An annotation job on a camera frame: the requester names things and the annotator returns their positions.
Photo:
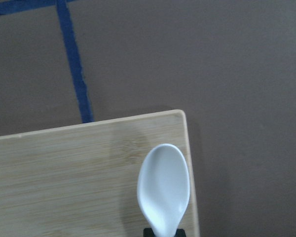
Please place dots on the white plastic spoon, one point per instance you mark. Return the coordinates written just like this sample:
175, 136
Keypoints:
163, 189

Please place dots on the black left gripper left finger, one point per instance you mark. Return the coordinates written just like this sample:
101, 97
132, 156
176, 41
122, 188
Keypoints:
147, 232

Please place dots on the bamboo cutting board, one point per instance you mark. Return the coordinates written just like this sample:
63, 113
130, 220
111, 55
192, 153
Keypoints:
81, 180

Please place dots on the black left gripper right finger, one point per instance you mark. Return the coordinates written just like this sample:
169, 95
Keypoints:
180, 233

